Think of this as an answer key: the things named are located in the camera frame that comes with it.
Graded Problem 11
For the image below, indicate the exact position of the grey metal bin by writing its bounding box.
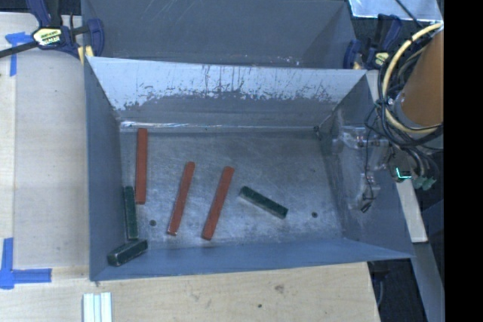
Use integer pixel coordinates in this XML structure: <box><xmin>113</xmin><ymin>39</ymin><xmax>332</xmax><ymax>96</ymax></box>
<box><xmin>78</xmin><ymin>0</ymin><xmax>417</xmax><ymax>282</ymax></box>

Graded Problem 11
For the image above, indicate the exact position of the red-brown flat block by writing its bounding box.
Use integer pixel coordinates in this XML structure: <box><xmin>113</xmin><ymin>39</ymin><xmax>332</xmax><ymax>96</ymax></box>
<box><xmin>134</xmin><ymin>127</ymin><xmax>149</xmax><ymax>206</ymax></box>
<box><xmin>166</xmin><ymin>161</ymin><xmax>197</xmax><ymax>238</ymax></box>
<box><xmin>200</xmin><ymin>165</ymin><xmax>236</xmax><ymax>241</ymax></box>

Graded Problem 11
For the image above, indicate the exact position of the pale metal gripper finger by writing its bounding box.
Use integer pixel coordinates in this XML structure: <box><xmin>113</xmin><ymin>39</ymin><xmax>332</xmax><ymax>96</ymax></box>
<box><xmin>331</xmin><ymin>125</ymin><xmax>390</xmax><ymax>170</ymax></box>
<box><xmin>351</xmin><ymin>171</ymin><xmax>382</xmax><ymax>213</ymax></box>

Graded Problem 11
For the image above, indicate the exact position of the dark green flat block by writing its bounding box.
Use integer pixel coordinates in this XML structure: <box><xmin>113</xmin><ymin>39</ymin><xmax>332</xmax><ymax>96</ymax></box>
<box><xmin>122</xmin><ymin>185</ymin><xmax>140</xmax><ymax>241</ymax></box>
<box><xmin>238</xmin><ymin>186</ymin><xmax>290</xmax><ymax>221</ymax></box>
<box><xmin>106</xmin><ymin>238</ymin><xmax>149</xmax><ymax>268</ymax></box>

